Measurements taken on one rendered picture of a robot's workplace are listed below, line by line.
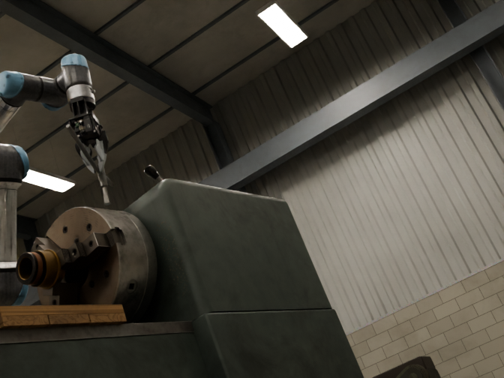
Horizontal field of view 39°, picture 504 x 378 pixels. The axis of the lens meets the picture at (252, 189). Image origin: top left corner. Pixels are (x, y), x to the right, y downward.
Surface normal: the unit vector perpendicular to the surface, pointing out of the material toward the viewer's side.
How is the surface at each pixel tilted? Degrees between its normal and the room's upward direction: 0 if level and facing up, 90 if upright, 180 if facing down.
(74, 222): 90
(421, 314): 90
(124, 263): 111
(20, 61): 180
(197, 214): 90
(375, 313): 90
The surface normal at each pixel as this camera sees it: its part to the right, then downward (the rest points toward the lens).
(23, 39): 0.35, 0.85
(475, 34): -0.46, -0.21
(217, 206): 0.72, -0.51
